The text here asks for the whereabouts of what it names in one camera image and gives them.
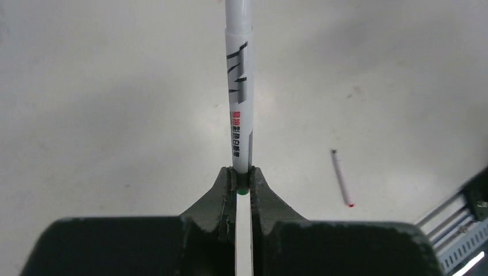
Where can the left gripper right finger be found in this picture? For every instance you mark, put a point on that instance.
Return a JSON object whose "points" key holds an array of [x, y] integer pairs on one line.
{"points": [[286, 243]]}

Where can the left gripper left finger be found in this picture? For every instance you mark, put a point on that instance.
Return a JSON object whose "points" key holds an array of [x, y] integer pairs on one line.
{"points": [[199, 241]]}

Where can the white pen red end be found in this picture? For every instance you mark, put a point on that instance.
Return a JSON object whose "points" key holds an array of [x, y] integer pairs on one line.
{"points": [[340, 178]]}

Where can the aluminium frame rail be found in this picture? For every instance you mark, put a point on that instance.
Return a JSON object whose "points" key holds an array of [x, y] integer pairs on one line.
{"points": [[457, 229]]}

